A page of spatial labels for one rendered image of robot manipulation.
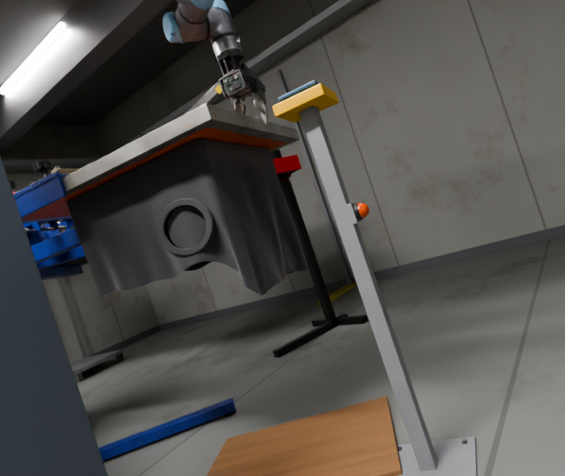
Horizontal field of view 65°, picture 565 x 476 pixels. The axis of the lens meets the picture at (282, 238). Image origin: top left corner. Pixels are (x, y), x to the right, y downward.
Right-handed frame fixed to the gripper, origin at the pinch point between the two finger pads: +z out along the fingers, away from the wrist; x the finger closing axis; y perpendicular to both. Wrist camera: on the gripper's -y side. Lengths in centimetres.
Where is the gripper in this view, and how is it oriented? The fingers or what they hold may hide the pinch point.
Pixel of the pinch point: (256, 125)
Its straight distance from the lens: 131.3
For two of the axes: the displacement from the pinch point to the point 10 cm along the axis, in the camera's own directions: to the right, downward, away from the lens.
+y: -3.8, 1.2, -9.2
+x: 8.7, -2.9, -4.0
